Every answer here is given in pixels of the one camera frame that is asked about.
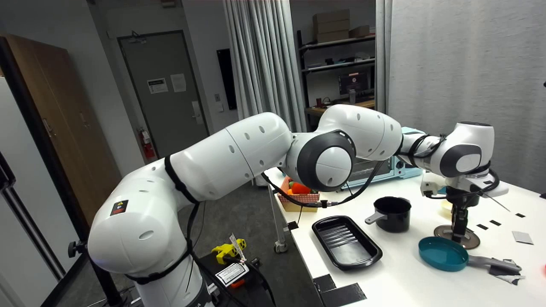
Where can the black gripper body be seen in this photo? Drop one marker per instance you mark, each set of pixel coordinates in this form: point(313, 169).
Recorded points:
point(461, 198)

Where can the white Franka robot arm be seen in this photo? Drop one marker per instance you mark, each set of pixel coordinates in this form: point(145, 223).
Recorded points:
point(227, 158)

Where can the blue frying pan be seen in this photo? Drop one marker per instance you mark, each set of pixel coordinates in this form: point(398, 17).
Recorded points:
point(442, 254)

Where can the small cream cup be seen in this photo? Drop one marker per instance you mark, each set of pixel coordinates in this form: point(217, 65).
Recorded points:
point(446, 211)

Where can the grey square tile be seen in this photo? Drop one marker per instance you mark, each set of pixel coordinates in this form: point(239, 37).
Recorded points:
point(522, 237)

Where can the black pot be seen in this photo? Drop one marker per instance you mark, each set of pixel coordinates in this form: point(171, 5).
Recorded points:
point(393, 215)

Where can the black grill tray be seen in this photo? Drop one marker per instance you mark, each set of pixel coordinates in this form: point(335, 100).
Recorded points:
point(345, 240)

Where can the black flat plate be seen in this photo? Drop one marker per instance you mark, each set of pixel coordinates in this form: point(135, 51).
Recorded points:
point(343, 293)

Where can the pale curtain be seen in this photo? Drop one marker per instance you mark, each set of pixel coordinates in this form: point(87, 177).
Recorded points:
point(466, 61)

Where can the checkered fruit basket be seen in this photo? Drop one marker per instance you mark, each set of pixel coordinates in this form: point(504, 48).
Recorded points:
point(299, 198)

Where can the dark storage shelf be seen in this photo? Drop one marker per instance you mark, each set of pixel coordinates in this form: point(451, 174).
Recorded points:
point(338, 56)

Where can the black device with white label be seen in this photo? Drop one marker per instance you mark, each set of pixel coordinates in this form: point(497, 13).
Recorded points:
point(234, 273)

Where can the yellow clamp tool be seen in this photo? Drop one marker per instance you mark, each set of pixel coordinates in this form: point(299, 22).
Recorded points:
point(229, 249)

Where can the grey pleated curtain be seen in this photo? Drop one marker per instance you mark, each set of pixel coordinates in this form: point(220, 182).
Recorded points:
point(265, 56)

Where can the white paper notice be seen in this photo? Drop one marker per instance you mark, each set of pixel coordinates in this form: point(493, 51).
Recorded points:
point(178, 82)
point(157, 85)

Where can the grey door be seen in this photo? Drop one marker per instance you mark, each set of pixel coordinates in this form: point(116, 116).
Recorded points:
point(162, 94)

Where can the red fire extinguisher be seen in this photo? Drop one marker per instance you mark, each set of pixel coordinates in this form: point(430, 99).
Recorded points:
point(147, 145)

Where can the brown wooden cabinet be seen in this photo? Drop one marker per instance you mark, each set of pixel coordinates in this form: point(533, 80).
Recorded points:
point(57, 119)

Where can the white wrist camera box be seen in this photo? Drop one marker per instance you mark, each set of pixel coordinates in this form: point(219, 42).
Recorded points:
point(434, 184)

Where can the black metal stand frame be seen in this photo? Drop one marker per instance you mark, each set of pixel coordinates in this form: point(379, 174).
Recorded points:
point(86, 278)

